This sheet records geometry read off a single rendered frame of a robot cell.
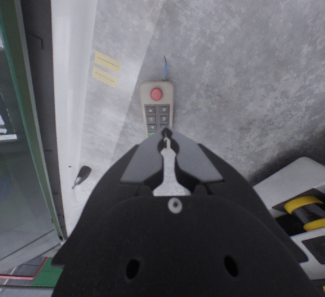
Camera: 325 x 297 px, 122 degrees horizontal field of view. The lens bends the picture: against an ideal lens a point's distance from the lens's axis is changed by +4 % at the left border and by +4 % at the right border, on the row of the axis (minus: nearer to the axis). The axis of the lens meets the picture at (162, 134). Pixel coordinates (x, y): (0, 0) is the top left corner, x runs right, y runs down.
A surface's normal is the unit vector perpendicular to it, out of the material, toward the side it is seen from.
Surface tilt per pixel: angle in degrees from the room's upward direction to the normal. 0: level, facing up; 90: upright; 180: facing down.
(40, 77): 26
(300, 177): 90
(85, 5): 34
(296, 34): 0
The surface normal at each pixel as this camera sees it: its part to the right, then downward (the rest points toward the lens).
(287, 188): -0.88, -0.40
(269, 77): 0.00, 0.50
